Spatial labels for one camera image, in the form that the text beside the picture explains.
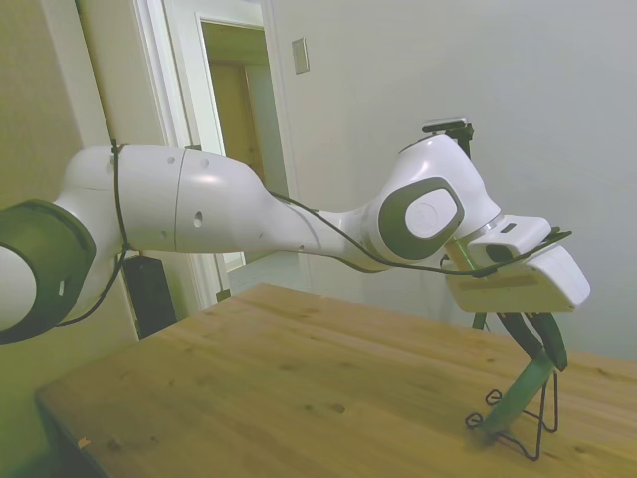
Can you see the white wall switch plate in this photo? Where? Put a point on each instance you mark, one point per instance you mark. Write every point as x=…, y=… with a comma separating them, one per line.
x=300, y=56

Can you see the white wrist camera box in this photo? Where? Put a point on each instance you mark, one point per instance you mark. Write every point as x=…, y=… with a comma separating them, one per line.
x=517, y=236

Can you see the brown wooden door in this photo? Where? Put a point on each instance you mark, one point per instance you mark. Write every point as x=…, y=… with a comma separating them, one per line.
x=234, y=114

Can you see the green plate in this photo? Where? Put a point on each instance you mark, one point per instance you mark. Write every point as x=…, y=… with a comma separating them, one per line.
x=517, y=393

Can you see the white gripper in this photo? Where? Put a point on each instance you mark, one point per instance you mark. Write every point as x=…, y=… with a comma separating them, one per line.
x=517, y=291

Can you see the white door frame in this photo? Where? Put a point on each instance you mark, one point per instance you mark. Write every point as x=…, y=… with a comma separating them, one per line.
x=169, y=99

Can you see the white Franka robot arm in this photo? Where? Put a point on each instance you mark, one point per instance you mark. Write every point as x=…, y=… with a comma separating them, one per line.
x=209, y=204

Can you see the black box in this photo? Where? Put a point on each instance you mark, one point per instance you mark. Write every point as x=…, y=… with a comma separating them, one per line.
x=149, y=299

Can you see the black exterior camera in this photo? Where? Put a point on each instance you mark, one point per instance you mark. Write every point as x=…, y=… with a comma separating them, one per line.
x=445, y=123

